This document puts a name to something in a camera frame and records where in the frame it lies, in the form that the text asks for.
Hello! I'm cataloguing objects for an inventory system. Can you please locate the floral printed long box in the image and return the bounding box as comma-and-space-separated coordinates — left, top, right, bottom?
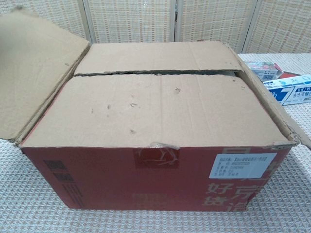
244, 60, 284, 81

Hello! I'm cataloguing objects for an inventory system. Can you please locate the white woven tablecloth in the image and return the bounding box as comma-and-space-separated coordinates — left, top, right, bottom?
0, 52, 311, 233

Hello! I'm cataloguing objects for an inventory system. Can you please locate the red cardboard shipping box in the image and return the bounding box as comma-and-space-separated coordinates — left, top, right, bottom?
0, 6, 311, 218

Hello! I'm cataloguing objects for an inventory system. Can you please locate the flat red black-edged pouch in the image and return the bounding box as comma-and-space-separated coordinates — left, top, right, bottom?
279, 70, 304, 80

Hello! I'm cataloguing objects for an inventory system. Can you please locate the woven bamboo screen panel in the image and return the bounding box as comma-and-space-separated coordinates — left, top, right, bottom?
178, 0, 259, 53
254, 0, 311, 54
18, 0, 86, 47
82, 0, 182, 46

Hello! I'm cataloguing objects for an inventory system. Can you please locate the blue white toothpaste box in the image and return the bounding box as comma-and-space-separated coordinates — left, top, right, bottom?
262, 73, 311, 113

